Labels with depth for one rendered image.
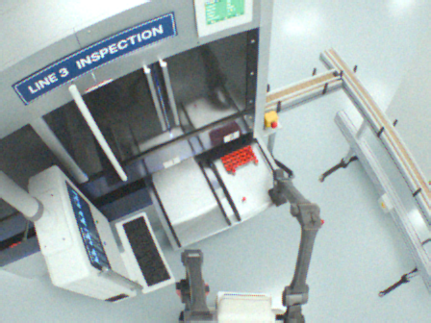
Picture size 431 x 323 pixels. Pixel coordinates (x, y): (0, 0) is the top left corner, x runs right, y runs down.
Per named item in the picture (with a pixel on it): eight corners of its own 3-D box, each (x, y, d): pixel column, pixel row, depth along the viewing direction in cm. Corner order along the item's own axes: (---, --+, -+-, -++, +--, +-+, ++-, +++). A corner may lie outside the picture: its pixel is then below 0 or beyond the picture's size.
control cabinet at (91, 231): (82, 229, 207) (19, 176, 137) (108, 217, 210) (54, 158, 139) (111, 306, 186) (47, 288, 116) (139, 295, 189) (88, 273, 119)
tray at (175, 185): (149, 170, 213) (147, 168, 210) (191, 152, 217) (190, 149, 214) (171, 223, 199) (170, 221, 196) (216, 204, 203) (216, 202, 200)
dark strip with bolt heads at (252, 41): (245, 131, 207) (247, 29, 136) (252, 128, 208) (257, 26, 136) (246, 133, 207) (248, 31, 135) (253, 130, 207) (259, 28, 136)
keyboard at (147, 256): (122, 224, 207) (120, 223, 205) (143, 215, 209) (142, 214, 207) (148, 286, 191) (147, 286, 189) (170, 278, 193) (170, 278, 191)
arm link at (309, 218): (302, 216, 129) (327, 215, 130) (292, 202, 142) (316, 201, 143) (284, 310, 142) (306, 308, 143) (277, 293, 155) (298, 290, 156)
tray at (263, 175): (214, 163, 213) (213, 161, 210) (256, 145, 217) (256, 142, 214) (240, 216, 199) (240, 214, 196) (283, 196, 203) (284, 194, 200)
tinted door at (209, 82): (172, 138, 183) (151, 61, 130) (253, 106, 189) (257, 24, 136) (173, 139, 183) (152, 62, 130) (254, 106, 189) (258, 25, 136)
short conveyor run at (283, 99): (254, 127, 227) (255, 112, 212) (242, 107, 233) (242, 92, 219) (342, 91, 236) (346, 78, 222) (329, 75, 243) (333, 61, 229)
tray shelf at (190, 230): (141, 175, 214) (141, 174, 212) (253, 128, 224) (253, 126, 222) (174, 251, 194) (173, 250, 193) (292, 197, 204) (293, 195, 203)
